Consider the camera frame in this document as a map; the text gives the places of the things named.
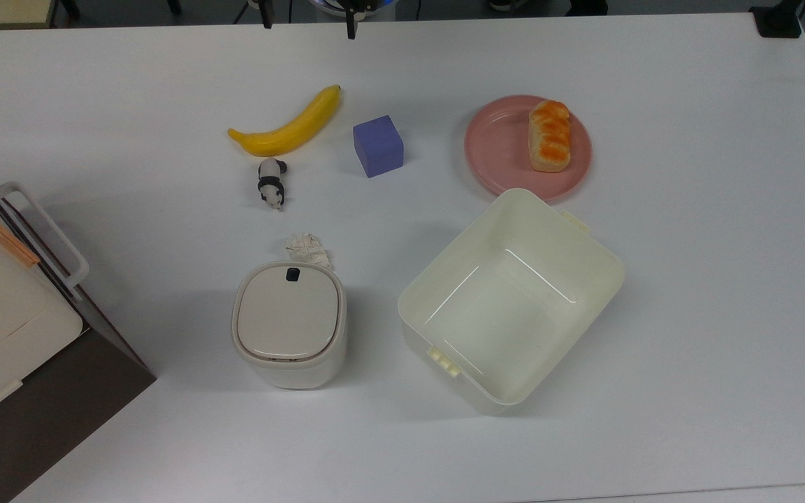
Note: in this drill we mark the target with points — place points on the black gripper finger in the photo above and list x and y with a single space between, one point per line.
267 14
351 21

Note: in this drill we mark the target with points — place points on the braided orange bread loaf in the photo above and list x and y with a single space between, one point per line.
550 136

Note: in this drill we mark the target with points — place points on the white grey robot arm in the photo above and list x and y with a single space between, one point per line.
374 5

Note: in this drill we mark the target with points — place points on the pink plate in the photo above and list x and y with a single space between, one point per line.
497 147

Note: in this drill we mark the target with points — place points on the yellow banana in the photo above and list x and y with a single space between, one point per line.
291 133

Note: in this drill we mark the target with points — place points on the purple cube block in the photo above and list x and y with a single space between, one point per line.
378 147

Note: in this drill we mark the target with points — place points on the black white panda toy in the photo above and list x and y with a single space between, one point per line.
271 183

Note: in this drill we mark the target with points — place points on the crumpled white paper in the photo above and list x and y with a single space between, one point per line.
305 244

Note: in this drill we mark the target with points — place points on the white lidded trash can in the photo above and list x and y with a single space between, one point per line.
289 321

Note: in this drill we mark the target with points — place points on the cream plastic storage bin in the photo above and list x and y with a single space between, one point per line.
507 314

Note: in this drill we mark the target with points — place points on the black table clamp mount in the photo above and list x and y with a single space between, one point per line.
778 21

